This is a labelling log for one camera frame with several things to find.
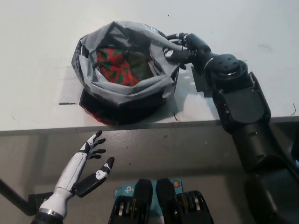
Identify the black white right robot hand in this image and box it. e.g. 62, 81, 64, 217
163, 32, 212, 70

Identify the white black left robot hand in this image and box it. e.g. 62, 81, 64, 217
56, 130, 115, 198

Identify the black plastic bag grey inside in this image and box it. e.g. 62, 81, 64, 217
71, 21, 180, 126

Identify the red green patterned cloth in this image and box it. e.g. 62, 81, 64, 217
95, 47, 154, 86

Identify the black left robot body block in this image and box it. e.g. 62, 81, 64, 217
109, 178, 155, 224

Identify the black tape patch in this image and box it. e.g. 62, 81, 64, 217
191, 66, 220, 98

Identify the black floor foot plate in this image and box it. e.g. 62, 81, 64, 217
29, 192, 56, 214

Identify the teal router box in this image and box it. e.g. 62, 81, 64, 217
114, 179, 183, 219

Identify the red flat sheet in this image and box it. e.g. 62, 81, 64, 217
87, 112, 106, 124

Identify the black slanted table leg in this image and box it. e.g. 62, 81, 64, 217
0, 178, 32, 215

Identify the grey clear tape patch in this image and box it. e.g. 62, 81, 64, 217
58, 66, 82, 105

